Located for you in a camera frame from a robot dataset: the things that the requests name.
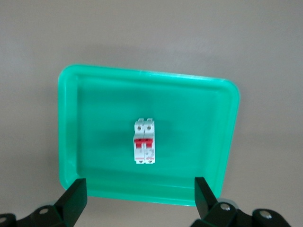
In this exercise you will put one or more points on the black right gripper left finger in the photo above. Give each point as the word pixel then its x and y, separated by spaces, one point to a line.
pixel 73 201

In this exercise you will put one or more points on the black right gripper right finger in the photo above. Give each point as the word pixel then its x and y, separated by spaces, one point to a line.
pixel 206 203

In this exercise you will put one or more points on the white circuit breaker red switch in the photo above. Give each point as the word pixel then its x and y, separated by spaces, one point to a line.
pixel 144 153

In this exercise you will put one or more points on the green plastic tray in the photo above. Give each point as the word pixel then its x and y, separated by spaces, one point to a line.
pixel 189 118

